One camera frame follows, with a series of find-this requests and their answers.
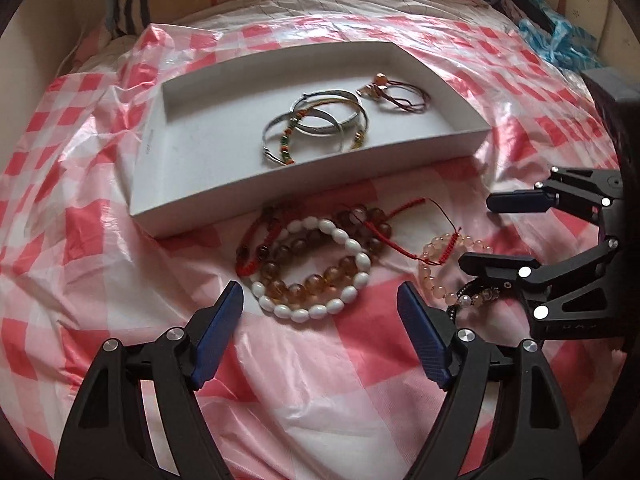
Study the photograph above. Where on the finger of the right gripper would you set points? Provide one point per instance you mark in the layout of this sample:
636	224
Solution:
583	193
573	299

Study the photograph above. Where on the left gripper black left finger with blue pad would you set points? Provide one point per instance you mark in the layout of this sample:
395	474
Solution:
135	415

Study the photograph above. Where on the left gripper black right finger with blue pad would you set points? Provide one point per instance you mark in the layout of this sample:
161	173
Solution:
531	436

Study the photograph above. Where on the blue plastic bag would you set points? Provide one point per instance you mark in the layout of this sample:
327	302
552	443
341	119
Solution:
567	47

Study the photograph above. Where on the red white checkered plastic sheet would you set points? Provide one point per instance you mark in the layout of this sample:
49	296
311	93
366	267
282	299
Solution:
339	397

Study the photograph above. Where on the gold thread beaded bangle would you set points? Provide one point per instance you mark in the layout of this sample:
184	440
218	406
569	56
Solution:
315	120

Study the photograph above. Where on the white shallow cardboard tray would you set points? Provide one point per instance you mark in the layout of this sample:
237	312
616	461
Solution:
235	136

